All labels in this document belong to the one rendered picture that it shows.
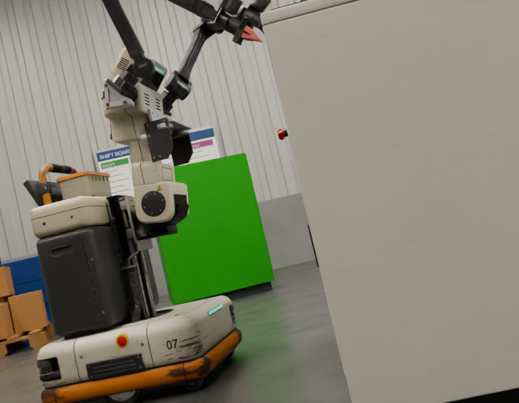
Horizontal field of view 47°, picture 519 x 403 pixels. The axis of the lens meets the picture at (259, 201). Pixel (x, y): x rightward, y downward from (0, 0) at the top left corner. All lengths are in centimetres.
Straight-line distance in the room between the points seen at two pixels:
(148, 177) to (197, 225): 306
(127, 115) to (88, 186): 34
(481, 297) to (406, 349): 19
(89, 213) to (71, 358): 55
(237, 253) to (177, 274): 58
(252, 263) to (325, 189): 426
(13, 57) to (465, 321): 880
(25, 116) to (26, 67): 72
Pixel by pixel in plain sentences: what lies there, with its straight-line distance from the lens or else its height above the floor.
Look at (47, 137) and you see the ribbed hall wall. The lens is 924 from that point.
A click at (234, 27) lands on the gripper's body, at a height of 129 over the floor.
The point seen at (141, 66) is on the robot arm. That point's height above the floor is 123.
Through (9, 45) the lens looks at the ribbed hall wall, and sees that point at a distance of 974.
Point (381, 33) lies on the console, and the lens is 137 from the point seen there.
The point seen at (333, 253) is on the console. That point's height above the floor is 43.
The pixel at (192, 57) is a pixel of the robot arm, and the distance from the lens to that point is 288.
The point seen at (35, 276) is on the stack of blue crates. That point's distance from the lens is 823.
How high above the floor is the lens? 50
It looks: 3 degrees up
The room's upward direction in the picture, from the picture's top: 13 degrees counter-clockwise
